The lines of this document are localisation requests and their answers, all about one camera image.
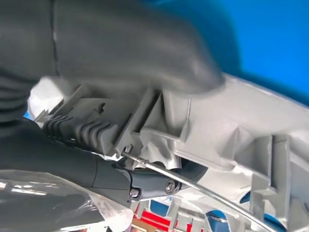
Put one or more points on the blue metal shelf rack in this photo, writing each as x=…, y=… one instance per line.
x=265, y=38

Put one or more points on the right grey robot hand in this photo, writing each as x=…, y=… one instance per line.
x=120, y=41

